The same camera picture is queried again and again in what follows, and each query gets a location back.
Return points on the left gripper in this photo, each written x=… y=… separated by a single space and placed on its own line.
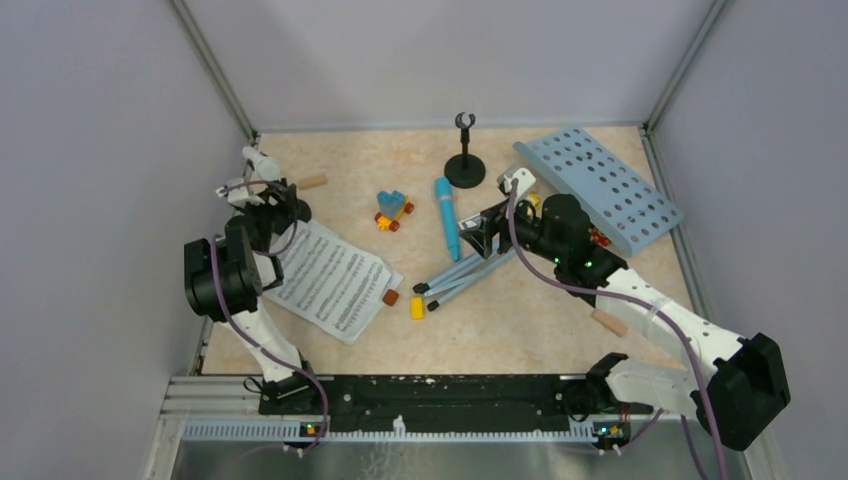
x=287 y=204

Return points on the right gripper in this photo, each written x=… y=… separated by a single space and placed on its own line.
x=482 y=237

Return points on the white microphone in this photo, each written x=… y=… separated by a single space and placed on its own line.
x=260 y=166

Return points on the blue microphone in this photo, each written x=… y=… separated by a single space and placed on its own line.
x=444 y=196

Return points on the black stand of blue microphone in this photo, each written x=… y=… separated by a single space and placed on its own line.
x=465 y=170

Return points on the sheet music page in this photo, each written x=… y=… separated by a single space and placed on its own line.
x=331 y=283

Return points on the light blue music stand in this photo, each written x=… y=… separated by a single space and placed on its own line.
x=583 y=186

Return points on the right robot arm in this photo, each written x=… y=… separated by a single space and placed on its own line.
x=735 y=386

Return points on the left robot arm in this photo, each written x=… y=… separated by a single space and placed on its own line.
x=225 y=279

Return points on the blue playing card deck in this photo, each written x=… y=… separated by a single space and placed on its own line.
x=470 y=223

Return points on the light wooden block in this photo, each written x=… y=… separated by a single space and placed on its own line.
x=312 y=182

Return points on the yellow owl toy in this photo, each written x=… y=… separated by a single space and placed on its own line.
x=535 y=200

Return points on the yellow wooden block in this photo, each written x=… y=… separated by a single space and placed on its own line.
x=417 y=308

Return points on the blue toy train block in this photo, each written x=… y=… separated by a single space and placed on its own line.
x=392 y=206

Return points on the brown wooden cylinder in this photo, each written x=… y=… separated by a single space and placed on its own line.
x=390 y=297

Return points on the red owl toy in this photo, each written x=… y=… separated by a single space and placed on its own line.
x=600 y=239

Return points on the tan wooden block right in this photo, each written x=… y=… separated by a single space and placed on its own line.
x=610 y=322

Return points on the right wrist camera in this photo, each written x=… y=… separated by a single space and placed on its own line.
x=517 y=180

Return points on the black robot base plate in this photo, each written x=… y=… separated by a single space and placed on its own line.
x=475 y=403

